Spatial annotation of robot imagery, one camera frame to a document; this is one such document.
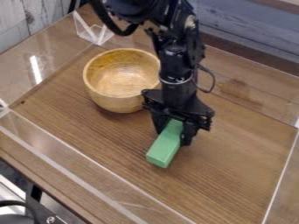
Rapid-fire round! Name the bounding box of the brown wooden bowl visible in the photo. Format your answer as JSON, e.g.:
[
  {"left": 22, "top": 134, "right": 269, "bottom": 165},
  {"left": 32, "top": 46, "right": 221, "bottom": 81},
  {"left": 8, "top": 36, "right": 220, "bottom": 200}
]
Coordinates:
[{"left": 82, "top": 48, "right": 160, "bottom": 113}]

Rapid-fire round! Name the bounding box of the clear acrylic corner bracket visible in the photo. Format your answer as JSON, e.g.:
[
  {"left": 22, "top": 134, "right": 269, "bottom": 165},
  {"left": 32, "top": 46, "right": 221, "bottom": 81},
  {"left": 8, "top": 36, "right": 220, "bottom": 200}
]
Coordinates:
[{"left": 72, "top": 11, "right": 114, "bottom": 46}]

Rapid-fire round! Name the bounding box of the green rectangular block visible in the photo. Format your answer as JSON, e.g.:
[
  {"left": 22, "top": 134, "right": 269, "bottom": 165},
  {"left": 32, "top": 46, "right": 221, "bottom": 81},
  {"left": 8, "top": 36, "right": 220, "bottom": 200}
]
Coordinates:
[{"left": 145, "top": 120, "right": 182, "bottom": 168}]

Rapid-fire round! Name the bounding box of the black cable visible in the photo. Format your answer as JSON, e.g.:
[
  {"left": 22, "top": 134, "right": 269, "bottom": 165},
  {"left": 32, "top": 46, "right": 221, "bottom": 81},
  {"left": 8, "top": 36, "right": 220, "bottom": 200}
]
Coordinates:
[{"left": 0, "top": 200, "right": 30, "bottom": 217}]

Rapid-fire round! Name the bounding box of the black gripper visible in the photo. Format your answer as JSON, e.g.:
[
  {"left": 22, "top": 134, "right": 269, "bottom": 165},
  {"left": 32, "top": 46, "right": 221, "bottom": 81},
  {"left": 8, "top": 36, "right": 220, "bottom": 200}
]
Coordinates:
[{"left": 141, "top": 78, "right": 214, "bottom": 146}]

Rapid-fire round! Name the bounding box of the black metal table leg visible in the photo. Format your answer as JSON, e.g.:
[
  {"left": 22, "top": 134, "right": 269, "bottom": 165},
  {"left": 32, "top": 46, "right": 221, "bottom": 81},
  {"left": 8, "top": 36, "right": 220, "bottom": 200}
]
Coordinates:
[{"left": 25, "top": 185, "right": 68, "bottom": 224}]

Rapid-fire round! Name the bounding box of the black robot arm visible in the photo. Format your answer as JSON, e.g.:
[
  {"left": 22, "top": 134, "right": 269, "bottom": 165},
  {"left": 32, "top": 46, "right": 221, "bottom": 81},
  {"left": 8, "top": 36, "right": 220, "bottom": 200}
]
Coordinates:
[{"left": 90, "top": 0, "right": 214, "bottom": 145}]

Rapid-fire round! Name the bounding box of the clear acrylic tray border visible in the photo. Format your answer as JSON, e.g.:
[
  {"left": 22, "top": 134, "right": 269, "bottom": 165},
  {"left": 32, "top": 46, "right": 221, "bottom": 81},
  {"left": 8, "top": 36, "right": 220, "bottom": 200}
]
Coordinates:
[{"left": 0, "top": 17, "right": 299, "bottom": 224}]

